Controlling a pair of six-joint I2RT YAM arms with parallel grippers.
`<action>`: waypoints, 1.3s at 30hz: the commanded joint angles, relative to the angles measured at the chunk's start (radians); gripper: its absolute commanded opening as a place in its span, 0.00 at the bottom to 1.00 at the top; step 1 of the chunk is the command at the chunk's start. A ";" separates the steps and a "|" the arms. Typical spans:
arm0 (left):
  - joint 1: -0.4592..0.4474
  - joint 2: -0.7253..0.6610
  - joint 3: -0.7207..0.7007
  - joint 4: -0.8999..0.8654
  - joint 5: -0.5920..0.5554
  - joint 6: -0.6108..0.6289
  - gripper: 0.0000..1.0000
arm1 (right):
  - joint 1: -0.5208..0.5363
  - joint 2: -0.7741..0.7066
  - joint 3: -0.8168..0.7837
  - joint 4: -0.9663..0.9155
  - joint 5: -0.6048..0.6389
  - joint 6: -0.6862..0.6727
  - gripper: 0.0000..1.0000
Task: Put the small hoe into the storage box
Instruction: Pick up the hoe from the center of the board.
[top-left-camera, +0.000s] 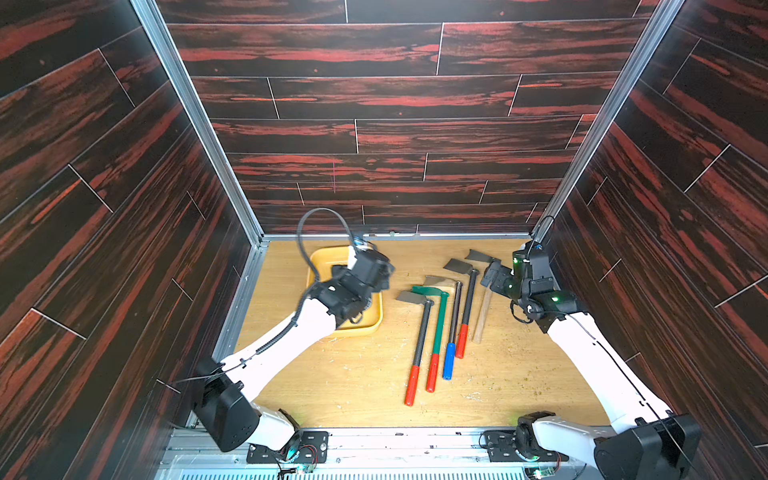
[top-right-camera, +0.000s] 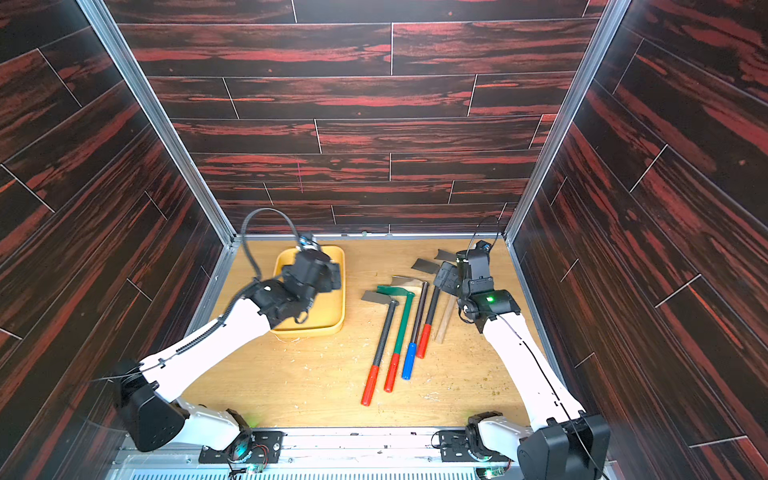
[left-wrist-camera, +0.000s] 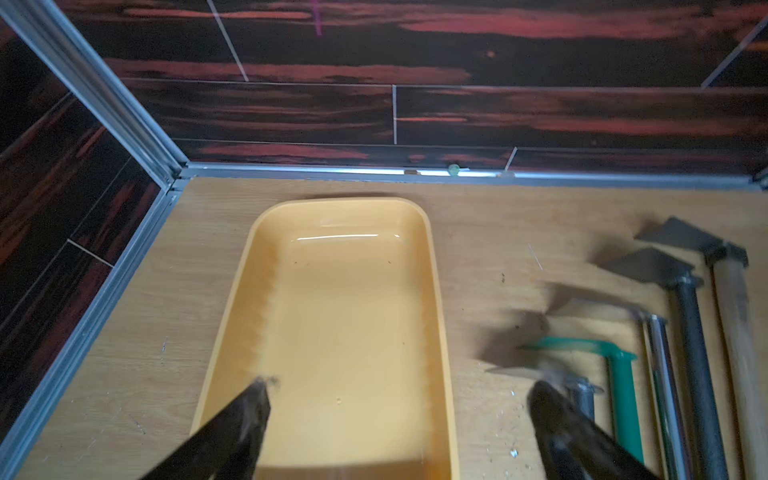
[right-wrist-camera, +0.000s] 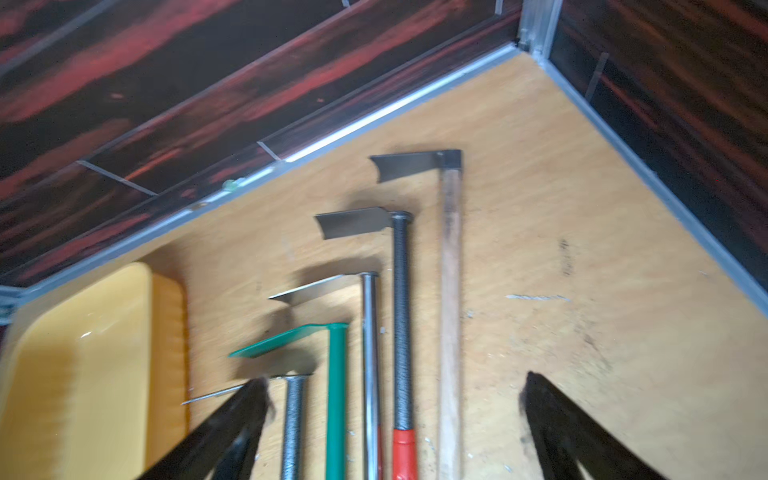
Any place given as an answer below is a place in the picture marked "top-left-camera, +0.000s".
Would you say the yellow plastic storage tray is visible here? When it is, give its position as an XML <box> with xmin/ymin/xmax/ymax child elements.
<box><xmin>307</xmin><ymin>246</ymin><xmax>389</xmax><ymax>337</ymax></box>

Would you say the black hoe red grip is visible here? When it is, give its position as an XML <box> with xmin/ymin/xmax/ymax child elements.
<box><xmin>397</xmin><ymin>286</ymin><xmax>434</xmax><ymax>407</ymax></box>

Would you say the green hoe red grip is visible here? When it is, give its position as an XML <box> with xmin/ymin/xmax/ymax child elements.
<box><xmin>412</xmin><ymin>286</ymin><xmax>449</xmax><ymax>393</ymax></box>

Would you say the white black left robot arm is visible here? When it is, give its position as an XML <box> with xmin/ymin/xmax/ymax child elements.
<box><xmin>192</xmin><ymin>248</ymin><xmax>394</xmax><ymax>452</ymax></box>

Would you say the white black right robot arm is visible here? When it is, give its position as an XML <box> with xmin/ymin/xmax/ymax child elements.
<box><xmin>481</xmin><ymin>241</ymin><xmax>702</xmax><ymax>479</ymax></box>

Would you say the dark hoe red grip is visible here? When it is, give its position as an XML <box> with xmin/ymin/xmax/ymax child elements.
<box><xmin>444</xmin><ymin>258</ymin><xmax>479</xmax><ymax>359</ymax></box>

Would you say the steel hoe blue grip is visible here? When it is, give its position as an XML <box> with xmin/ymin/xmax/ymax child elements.
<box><xmin>425</xmin><ymin>275</ymin><xmax>463</xmax><ymax>381</ymax></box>

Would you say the wooden handle hoe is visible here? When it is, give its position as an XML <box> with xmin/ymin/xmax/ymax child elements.
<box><xmin>466</xmin><ymin>249</ymin><xmax>501</xmax><ymax>343</ymax></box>

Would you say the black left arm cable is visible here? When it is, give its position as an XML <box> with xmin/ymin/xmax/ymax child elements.
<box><xmin>173</xmin><ymin>207</ymin><xmax>361</xmax><ymax>385</ymax></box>

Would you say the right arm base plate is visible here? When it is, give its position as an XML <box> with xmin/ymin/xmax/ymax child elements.
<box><xmin>479</xmin><ymin>427</ymin><xmax>562</xmax><ymax>463</ymax></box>

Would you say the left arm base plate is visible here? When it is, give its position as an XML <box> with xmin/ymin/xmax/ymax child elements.
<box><xmin>246</xmin><ymin>430</ymin><xmax>329</xmax><ymax>465</ymax></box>

